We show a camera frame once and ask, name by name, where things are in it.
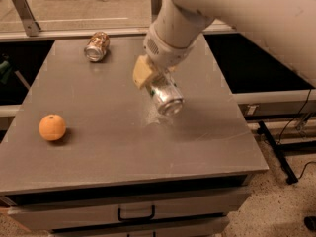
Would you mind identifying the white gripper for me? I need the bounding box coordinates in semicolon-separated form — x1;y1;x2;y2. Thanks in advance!
132;25;195;89

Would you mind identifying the silver green 7up can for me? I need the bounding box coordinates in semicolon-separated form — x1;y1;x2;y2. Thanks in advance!
146;73;184;117

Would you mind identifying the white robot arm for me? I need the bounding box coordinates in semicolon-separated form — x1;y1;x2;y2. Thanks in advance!
133;0;316;89

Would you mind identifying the gold brown soda can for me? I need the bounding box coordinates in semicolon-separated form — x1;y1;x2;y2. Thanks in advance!
84;32;110;62

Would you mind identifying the orange fruit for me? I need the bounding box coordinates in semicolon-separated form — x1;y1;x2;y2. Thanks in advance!
39;115;66;141

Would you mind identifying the green object at left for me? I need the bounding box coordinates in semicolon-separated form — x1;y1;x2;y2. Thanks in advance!
0;61;12;84

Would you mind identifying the grey upper drawer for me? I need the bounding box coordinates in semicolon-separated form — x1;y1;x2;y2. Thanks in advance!
9;187;250;230

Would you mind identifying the grey drawer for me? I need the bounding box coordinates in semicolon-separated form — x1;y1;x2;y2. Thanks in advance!
51;214;229;237
9;187;250;230

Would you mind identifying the black metal floor stand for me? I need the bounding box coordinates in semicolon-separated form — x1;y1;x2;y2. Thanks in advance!
257;121;316;185

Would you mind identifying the grey lower drawer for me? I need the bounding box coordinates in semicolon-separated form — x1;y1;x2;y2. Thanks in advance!
51;214;229;237

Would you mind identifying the dark object on floor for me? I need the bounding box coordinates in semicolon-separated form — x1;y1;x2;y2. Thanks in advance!
304;216;316;231

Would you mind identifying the middle metal railing bracket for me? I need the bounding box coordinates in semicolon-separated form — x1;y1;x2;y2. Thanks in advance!
150;0;162;22

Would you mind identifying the metal railing bracket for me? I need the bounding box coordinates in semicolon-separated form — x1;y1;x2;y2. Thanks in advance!
150;0;162;22
11;0;41;37

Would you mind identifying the left metal railing bracket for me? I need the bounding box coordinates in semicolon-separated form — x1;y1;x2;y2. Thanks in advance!
11;0;41;37

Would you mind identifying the black upper drawer handle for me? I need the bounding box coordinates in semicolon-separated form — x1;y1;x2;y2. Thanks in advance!
117;205;156;222

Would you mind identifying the black drawer handle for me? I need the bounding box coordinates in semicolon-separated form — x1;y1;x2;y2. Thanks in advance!
117;205;156;222
126;231;156;237

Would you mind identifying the black floor cable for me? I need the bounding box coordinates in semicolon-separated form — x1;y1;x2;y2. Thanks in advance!
276;89;316;180

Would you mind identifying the black lower drawer handle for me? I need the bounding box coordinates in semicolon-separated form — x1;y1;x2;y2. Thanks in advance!
126;231;156;237

